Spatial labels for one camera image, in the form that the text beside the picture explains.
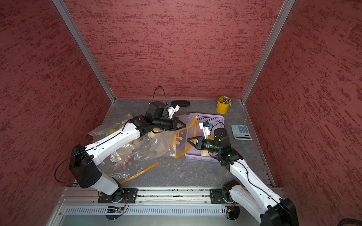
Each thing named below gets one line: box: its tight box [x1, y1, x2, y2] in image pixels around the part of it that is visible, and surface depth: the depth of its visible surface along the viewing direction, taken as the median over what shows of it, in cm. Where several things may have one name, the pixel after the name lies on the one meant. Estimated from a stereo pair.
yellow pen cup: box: [216, 96, 232, 114], surface depth 111 cm
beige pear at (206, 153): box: [200, 150, 213, 157], surface depth 85 cm
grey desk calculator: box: [230, 124, 253, 141], surface depth 102 cm
